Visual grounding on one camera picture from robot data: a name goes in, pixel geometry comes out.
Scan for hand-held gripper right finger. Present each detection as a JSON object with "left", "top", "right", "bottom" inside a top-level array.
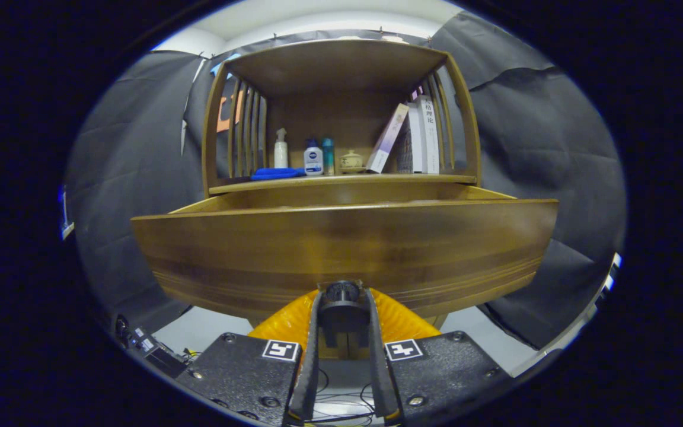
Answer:
[{"left": 365, "top": 288, "right": 513, "bottom": 427}]

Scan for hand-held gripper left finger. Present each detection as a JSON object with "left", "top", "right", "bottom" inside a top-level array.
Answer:
[{"left": 174, "top": 289, "right": 324, "bottom": 427}]

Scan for wooden drawer with black knob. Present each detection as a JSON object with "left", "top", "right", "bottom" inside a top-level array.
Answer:
[{"left": 130, "top": 181, "right": 559, "bottom": 350}]

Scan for wooden countertop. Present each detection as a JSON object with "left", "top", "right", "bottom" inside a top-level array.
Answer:
[{"left": 208, "top": 173, "right": 477, "bottom": 195}]

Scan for wooden cabinet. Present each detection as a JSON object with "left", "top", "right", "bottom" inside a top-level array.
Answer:
[{"left": 202, "top": 38, "right": 483, "bottom": 360}]

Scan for black electronic device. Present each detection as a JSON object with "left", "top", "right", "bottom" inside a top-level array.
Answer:
[{"left": 115, "top": 314, "right": 189, "bottom": 379}]

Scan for blue folded cloth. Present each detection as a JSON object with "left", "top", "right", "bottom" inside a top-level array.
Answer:
[{"left": 251, "top": 167, "right": 307, "bottom": 181}]

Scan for white lotion bottle blue cap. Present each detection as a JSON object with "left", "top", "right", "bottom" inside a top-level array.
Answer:
[{"left": 304, "top": 138, "right": 324, "bottom": 176}]

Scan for beige lidded teacup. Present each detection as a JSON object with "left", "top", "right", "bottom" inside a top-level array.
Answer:
[{"left": 339, "top": 149, "right": 366, "bottom": 174}]

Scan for white pump bottle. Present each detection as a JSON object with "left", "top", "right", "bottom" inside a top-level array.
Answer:
[{"left": 274, "top": 128, "right": 289, "bottom": 169}]

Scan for dark patterned book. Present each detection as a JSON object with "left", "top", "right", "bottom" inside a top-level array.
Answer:
[{"left": 396, "top": 122, "right": 413, "bottom": 174}]

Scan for pink and white book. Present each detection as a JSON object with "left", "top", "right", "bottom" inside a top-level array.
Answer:
[{"left": 366, "top": 103, "right": 410, "bottom": 174}]

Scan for plain white book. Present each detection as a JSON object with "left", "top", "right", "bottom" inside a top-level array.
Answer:
[{"left": 407, "top": 101, "right": 427, "bottom": 174}]

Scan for white book with black lettering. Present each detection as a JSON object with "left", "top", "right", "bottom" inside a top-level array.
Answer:
[{"left": 419, "top": 95, "right": 441, "bottom": 175}]

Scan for black cables on floor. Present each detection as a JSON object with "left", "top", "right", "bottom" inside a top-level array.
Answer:
[{"left": 312, "top": 368, "right": 378, "bottom": 427}]

